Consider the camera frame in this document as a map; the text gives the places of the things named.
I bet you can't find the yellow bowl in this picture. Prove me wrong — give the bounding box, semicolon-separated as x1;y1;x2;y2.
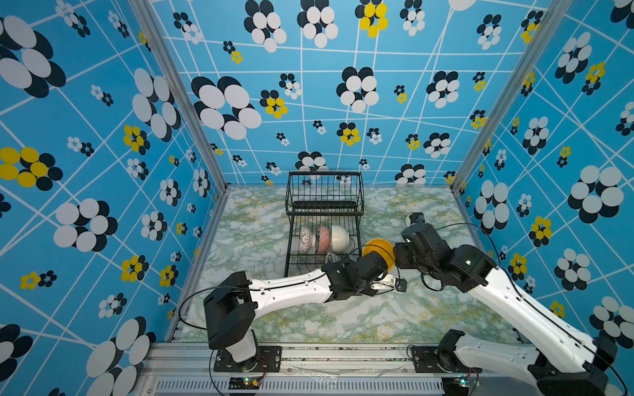
362;239;396;272

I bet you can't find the plain white bowl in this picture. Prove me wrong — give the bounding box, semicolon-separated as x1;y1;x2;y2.
330;224;350;253

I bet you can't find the white red lattice bowl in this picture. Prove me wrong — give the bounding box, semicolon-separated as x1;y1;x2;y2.
298;226;317;254

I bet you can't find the dark blue patterned bowl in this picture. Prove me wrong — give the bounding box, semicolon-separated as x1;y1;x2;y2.
325;252;347;264

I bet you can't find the black floral pink bowl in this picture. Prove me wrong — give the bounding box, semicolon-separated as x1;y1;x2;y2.
317;225;331;254

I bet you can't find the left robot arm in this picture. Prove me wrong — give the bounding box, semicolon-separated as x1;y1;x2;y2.
203;252;399;364

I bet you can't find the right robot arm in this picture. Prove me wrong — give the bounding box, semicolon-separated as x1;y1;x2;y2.
394;223;617;395

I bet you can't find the black two-tier dish rack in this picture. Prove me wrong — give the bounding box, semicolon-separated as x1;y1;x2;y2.
284;170;364;277

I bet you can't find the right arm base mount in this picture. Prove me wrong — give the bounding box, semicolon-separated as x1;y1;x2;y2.
406;345;482;375

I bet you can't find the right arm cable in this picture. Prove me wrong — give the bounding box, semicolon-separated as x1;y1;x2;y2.
420;222;630;396

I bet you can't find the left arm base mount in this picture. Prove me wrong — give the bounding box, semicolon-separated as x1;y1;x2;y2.
214;345;282;373

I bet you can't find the aluminium front rail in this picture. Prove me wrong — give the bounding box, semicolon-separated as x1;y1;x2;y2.
133;343;539;395

